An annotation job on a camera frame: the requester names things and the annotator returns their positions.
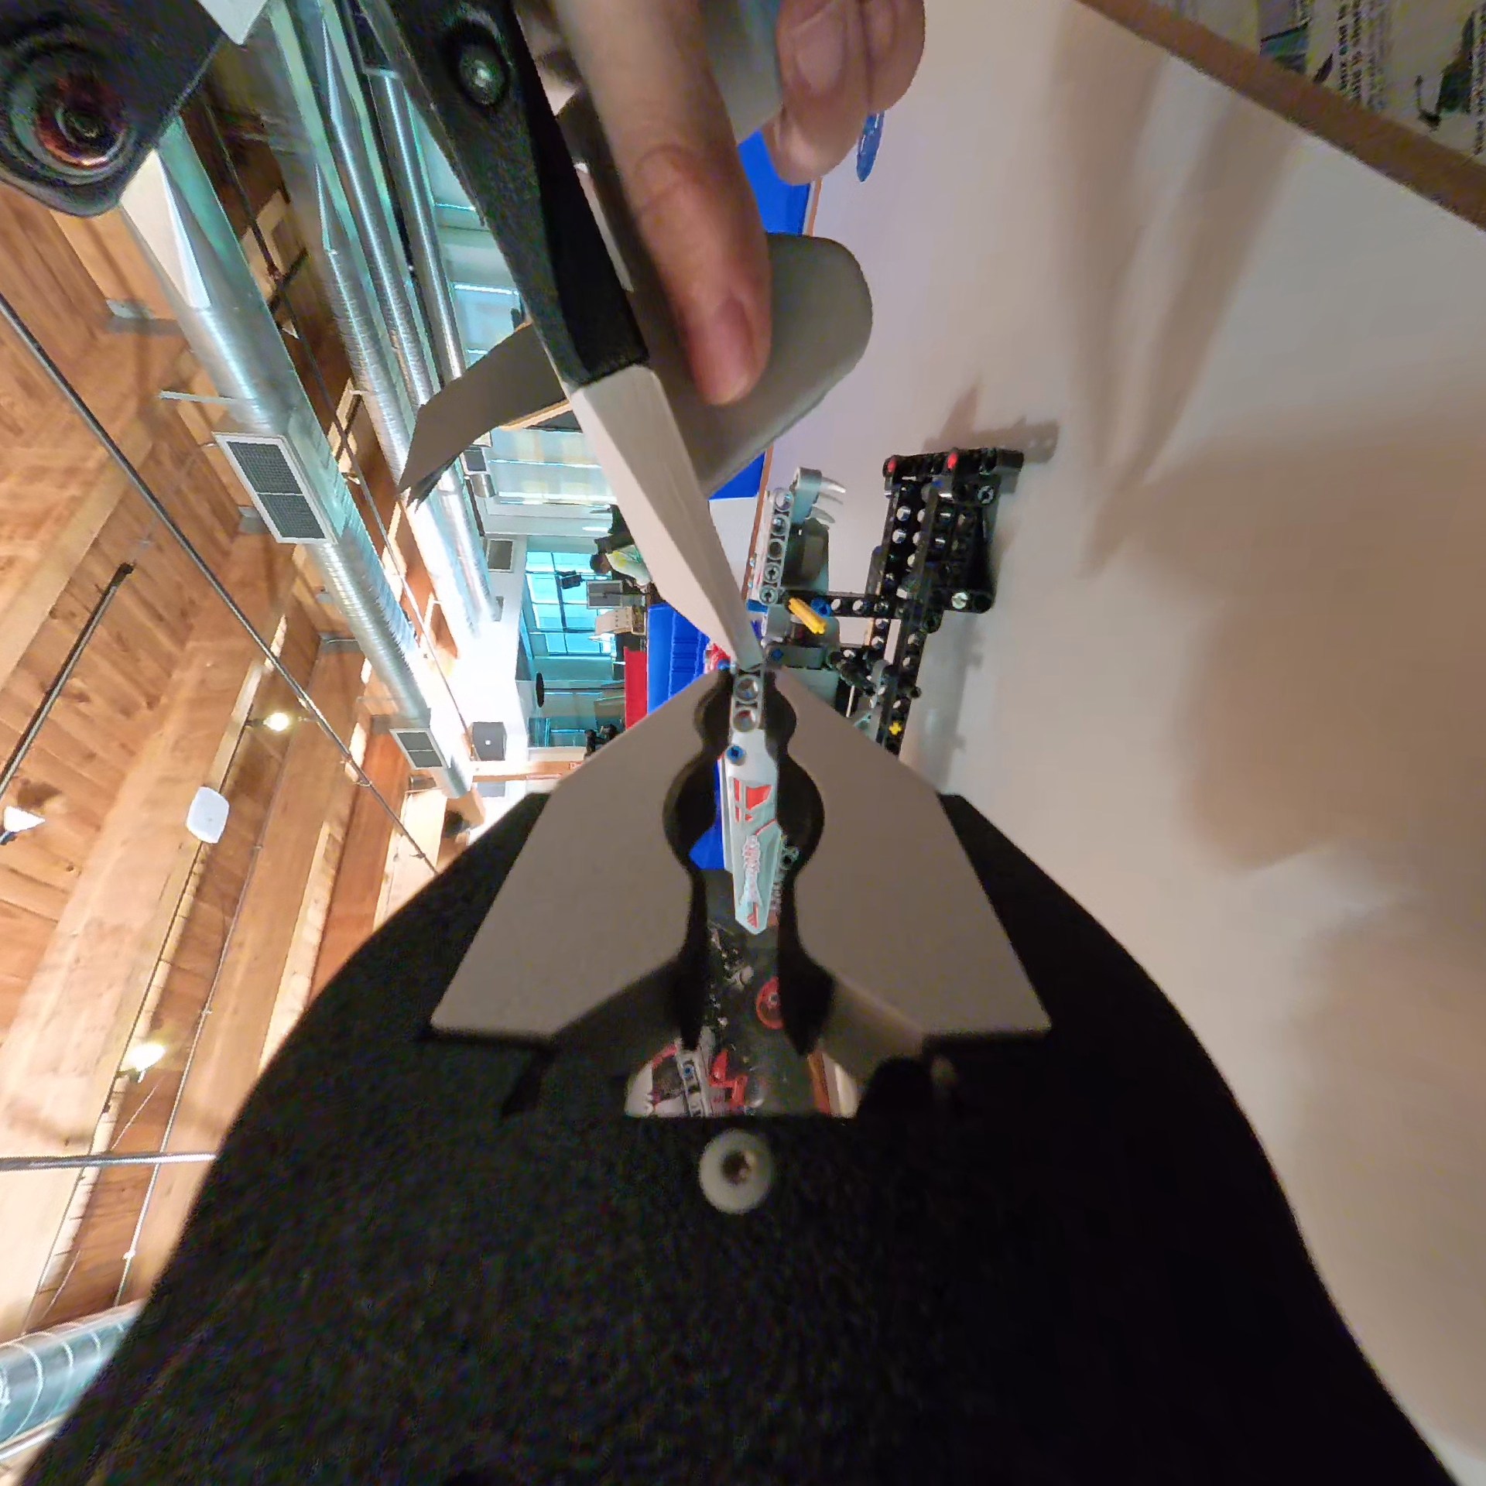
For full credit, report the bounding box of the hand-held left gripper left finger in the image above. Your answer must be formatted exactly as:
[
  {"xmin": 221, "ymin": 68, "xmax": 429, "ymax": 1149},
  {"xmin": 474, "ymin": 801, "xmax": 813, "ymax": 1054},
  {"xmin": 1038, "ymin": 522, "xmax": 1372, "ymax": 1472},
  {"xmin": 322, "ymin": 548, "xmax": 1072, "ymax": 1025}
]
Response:
[{"xmin": 431, "ymin": 669, "xmax": 734, "ymax": 1104}]

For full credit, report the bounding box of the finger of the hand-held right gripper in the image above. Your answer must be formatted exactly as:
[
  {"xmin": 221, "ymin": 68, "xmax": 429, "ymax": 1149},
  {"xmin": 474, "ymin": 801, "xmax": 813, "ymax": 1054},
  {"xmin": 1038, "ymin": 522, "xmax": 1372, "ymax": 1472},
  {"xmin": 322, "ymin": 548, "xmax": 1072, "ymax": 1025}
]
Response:
[{"xmin": 567, "ymin": 359, "xmax": 771, "ymax": 674}]

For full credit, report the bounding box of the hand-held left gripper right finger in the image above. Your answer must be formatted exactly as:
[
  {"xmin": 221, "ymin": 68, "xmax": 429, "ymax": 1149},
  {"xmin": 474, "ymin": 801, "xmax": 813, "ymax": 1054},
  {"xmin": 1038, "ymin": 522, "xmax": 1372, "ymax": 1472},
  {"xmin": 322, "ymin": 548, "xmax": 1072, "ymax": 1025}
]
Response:
[{"xmin": 766, "ymin": 670, "xmax": 1053, "ymax": 1109}]

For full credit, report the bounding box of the brick-built toy truck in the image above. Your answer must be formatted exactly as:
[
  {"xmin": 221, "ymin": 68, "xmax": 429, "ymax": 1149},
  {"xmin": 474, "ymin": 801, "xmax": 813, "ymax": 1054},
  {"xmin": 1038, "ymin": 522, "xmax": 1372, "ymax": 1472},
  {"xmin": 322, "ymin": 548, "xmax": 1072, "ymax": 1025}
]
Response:
[{"xmin": 720, "ymin": 447, "xmax": 1029, "ymax": 930}]

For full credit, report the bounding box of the grey desk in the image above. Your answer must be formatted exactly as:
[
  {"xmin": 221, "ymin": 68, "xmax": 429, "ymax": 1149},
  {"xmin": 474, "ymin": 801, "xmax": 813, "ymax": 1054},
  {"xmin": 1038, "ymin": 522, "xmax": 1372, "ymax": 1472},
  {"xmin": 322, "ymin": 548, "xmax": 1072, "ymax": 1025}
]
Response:
[{"xmin": 703, "ymin": 0, "xmax": 1486, "ymax": 1486}]

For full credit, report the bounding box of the person's right hand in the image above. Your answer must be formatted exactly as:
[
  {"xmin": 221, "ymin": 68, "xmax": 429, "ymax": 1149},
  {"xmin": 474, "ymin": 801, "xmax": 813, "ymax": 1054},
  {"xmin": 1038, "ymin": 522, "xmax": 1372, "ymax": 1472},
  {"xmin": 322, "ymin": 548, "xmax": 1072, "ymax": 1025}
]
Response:
[{"xmin": 546, "ymin": 0, "xmax": 928, "ymax": 407}]

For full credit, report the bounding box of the black toy set box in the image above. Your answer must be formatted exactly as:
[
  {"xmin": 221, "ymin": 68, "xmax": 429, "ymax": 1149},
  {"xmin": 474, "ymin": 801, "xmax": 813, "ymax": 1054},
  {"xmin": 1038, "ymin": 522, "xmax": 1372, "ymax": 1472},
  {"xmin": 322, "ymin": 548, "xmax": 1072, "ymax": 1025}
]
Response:
[{"xmin": 627, "ymin": 916, "xmax": 861, "ymax": 1116}]

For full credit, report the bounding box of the dark angled panel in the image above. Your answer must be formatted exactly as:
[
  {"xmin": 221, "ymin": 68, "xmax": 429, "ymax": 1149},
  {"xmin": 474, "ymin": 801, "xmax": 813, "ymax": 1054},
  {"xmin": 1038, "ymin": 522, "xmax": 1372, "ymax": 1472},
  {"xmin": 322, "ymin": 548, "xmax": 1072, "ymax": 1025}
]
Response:
[{"xmin": 398, "ymin": 328, "xmax": 574, "ymax": 504}]

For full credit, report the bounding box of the louvred white vent grille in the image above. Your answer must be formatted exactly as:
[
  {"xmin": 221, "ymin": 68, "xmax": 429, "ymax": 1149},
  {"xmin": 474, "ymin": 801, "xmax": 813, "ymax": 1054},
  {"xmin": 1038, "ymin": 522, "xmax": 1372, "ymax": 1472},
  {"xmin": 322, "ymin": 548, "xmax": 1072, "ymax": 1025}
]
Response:
[{"xmin": 212, "ymin": 433, "xmax": 334, "ymax": 543}]

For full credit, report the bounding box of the printed paper sheet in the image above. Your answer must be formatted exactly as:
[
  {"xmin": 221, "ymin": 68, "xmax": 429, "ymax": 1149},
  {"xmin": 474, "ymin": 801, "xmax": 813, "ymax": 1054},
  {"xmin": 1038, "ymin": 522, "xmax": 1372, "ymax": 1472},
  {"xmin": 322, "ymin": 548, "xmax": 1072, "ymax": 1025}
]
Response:
[{"xmin": 1260, "ymin": 0, "xmax": 1486, "ymax": 134}]

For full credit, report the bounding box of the silver spiral duct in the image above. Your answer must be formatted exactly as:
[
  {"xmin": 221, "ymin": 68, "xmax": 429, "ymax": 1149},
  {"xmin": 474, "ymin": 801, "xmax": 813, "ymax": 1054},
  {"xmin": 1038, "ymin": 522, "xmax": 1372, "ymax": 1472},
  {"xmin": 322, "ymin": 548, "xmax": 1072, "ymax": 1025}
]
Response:
[{"xmin": 291, "ymin": 0, "xmax": 501, "ymax": 627}]

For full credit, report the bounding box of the silver ventilation duct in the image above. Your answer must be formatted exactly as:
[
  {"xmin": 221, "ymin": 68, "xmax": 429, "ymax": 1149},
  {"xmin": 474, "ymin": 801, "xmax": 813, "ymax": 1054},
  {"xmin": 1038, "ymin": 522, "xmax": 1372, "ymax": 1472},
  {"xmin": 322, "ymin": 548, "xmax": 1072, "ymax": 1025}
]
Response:
[{"xmin": 152, "ymin": 115, "xmax": 479, "ymax": 803}]

